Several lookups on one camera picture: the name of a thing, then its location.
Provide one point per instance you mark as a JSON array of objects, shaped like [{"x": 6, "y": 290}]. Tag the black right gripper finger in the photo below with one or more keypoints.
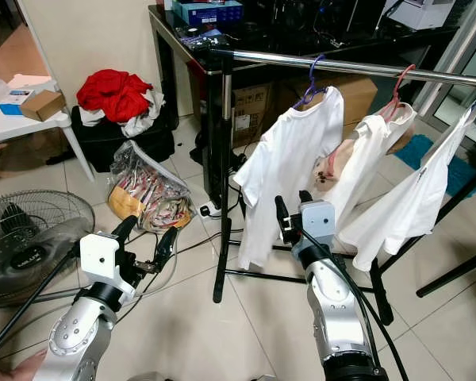
[
  {"x": 305, "y": 198},
  {"x": 282, "y": 216}
]

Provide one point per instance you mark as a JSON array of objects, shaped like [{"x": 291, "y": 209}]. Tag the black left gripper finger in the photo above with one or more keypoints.
[
  {"x": 125, "y": 228},
  {"x": 166, "y": 243}
]

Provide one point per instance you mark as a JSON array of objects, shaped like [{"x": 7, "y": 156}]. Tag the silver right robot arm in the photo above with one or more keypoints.
[{"x": 337, "y": 317}]

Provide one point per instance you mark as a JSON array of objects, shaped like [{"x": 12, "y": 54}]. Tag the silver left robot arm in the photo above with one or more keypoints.
[{"x": 75, "y": 337}]

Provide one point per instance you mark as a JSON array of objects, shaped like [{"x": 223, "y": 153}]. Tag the purple plastic hanger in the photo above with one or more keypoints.
[{"x": 311, "y": 83}]

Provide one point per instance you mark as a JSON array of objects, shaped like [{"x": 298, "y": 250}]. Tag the pink plastic hanger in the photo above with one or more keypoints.
[{"x": 397, "y": 86}]

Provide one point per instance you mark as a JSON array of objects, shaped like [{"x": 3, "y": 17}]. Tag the clear plastic bag of hangers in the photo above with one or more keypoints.
[{"x": 147, "y": 194}]

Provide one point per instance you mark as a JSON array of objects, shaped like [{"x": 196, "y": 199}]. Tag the plain white hanging T-shirt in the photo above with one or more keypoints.
[
  {"x": 285, "y": 159},
  {"x": 404, "y": 198}
]

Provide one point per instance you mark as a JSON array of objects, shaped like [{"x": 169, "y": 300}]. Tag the white power strip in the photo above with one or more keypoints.
[{"x": 212, "y": 209}]

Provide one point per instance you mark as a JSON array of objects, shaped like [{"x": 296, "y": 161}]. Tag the silver black clothes rack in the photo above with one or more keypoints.
[{"x": 222, "y": 198}]

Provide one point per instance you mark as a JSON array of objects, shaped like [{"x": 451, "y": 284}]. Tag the white cat print T-shirt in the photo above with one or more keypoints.
[{"x": 365, "y": 151}]

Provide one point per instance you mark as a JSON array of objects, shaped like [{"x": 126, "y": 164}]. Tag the black storage bin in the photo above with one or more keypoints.
[{"x": 111, "y": 147}]

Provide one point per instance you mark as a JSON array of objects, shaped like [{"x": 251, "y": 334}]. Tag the grey floor fan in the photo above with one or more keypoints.
[{"x": 32, "y": 246}]

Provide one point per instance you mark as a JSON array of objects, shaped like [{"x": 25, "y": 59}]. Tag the white grey crumpled cloth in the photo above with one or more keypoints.
[{"x": 139, "y": 123}]

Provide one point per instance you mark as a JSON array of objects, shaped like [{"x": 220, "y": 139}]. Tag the printed brown cardboard box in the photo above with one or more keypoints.
[{"x": 252, "y": 105}]

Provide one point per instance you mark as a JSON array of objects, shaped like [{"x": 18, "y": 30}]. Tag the large plain cardboard box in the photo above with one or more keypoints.
[{"x": 357, "y": 91}]

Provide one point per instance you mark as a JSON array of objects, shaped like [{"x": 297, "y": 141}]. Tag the teal floor mat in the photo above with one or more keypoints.
[{"x": 428, "y": 151}]

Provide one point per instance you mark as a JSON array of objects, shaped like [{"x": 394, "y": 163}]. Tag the red garment pile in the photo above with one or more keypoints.
[{"x": 115, "y": 95}]

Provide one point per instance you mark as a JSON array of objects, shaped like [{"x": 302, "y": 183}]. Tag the small brown cardboard box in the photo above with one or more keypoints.
[{"x": 43, "y": 105}]

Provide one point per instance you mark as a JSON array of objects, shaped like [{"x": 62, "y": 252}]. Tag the black glass table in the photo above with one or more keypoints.
[{"x": 206, "y": 79}]

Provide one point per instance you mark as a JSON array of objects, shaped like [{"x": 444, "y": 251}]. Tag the white side table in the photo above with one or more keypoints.
[{"x": 4, "y": 127}]

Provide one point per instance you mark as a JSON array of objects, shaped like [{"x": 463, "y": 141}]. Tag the person's bare leg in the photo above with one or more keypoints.
[{"x": 20, "y": 369}]

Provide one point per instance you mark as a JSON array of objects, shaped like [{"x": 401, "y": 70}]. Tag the blue white booklet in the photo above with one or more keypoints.
[{"x": 9, "y": 108}]

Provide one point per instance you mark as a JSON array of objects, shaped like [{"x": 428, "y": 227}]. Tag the blue product box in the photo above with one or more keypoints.
[{"x": 210, "y": 13}]

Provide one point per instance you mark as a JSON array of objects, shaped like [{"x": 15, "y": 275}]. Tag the white product box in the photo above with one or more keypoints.
[{"x": 420, "y": 12}]

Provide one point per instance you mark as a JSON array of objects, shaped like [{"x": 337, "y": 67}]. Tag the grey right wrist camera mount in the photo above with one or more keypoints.
[{"x": 317, "y": 221}]

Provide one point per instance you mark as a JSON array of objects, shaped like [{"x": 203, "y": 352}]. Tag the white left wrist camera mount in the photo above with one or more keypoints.
[{"x": 103, "y": 258}]

